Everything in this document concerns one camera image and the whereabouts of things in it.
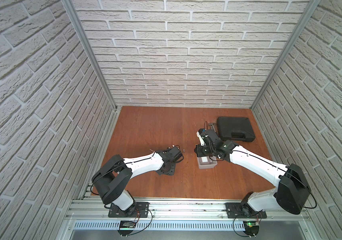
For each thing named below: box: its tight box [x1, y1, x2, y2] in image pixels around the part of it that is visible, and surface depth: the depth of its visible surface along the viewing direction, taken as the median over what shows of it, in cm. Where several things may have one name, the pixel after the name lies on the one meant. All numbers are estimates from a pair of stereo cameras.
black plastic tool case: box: [216, 116, 256, 143], surface depth 100 cm
